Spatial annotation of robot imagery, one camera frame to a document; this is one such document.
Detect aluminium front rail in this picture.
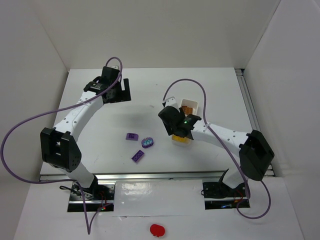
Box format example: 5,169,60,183
38,169,276,182

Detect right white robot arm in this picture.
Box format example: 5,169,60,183
158,106,275,189

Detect purple curved lego brick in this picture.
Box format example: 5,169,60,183
125,132,139,141

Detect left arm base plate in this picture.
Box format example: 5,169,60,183
59,182,116,213

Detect red round object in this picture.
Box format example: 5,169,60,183
149,224,166,238

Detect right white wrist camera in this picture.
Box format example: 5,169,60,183
162,96,179,110

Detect round purple flower lego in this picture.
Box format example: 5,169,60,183
141,137,154,149

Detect brown lego brick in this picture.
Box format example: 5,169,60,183
181,105,193,115

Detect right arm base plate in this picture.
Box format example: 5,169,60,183
200,181,250,210

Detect aluminium right side rail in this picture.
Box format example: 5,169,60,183
234,67,276,176

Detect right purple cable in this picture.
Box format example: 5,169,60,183
162,78,272,220

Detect white divided plastic container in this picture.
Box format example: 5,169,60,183
171,98,199,147

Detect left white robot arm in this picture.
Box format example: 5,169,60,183
40,66,131,195

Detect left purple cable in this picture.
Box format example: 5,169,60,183
1,56,124,236

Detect aluminium rail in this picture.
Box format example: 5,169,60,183
38,169,276,182
234,67,276,176

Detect purple cable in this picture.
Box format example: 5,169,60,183
1,56,124,236
162,78,272,220

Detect light yellow lego brick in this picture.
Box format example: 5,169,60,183
171,135,190,145

